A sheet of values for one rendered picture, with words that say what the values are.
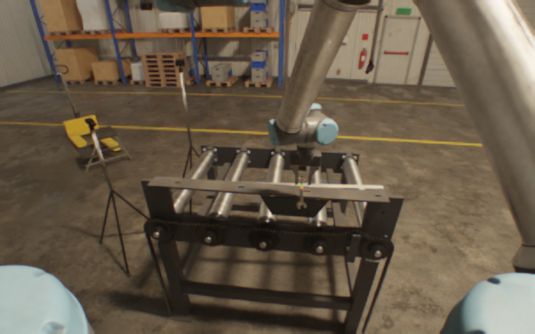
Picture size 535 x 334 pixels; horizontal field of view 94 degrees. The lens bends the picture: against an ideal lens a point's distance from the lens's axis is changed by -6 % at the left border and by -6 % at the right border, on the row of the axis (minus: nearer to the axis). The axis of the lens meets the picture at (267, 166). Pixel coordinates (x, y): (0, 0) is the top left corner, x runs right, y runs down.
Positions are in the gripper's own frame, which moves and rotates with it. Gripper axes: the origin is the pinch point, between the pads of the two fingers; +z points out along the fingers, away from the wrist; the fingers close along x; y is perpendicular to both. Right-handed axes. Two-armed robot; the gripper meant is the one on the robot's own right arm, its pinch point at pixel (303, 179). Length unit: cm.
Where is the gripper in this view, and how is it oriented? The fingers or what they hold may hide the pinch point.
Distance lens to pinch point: 119.8
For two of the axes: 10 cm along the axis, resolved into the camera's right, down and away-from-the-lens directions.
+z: -0.1, 8.8, 4.8
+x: -9.9, -0.6, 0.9
